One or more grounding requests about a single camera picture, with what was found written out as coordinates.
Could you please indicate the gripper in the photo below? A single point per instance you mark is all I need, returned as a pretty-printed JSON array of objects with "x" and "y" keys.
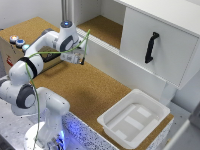
[{"x": 71, "y": 56}]

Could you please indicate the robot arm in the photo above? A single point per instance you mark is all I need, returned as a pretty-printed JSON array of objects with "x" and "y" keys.
[{"x": 23, "y": 71}]

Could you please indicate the white cabinet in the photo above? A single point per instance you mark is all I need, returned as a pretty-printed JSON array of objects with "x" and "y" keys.
[{"x": 110, "y": 63}]

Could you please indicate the green button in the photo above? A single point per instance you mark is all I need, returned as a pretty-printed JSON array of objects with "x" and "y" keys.
[{"x": 25, "y": 47}]

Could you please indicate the blue button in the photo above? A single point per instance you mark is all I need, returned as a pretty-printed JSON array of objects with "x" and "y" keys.
[{"x": 20, "y": 42}]

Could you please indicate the red button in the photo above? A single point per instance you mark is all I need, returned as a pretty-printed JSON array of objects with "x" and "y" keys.
[{"x": 13, "y": 38}]

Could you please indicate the white plastic box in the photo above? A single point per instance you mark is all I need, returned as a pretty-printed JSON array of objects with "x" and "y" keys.
[{"x": 135, "y": 120}]

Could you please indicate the white sliding door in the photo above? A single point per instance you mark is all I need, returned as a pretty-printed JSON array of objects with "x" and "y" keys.
[{"x": 173, "y": 50}]

